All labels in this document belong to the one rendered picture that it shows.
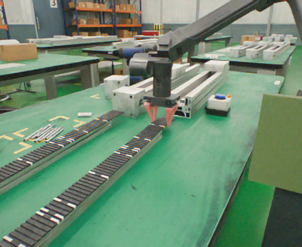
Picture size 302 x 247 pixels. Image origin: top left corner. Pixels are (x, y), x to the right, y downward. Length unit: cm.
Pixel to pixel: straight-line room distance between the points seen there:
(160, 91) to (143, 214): 38
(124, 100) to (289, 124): 59
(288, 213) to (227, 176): 16
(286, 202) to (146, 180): 32
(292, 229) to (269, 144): 23
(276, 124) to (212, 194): 19
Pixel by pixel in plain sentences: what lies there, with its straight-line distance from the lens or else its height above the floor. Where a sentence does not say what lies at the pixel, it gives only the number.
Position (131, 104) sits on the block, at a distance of 92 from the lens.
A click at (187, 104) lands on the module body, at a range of 95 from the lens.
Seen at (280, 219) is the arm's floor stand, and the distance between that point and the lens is 69.
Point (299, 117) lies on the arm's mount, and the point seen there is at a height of 95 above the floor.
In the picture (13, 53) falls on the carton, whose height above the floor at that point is 86.
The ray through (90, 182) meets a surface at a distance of 53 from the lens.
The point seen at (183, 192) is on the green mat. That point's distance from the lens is 55.
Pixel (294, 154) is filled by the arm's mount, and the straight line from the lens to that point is 58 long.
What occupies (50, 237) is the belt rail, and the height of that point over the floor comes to 79.
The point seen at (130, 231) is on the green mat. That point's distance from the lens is 46.
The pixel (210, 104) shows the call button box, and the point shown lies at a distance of 99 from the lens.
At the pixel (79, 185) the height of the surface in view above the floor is 81.
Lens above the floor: 111
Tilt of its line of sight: 22 degrees down
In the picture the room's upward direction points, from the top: straight up
